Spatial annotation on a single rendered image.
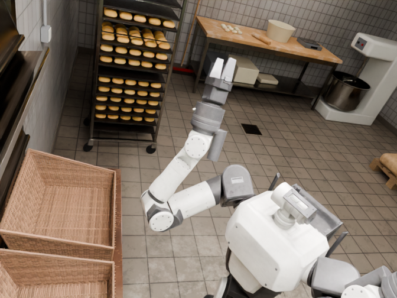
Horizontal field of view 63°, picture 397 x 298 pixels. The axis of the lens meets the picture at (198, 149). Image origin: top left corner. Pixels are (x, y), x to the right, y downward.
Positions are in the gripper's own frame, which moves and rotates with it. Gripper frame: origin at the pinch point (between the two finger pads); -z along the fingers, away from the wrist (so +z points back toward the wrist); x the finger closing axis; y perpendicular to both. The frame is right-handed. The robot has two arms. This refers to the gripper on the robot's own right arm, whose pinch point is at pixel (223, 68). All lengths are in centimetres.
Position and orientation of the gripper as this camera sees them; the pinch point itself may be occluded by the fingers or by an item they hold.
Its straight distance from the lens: 95.4
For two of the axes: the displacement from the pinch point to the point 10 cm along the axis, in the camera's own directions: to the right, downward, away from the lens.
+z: -3.0, 9.4, 1.8
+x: 2.5, 2.6, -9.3
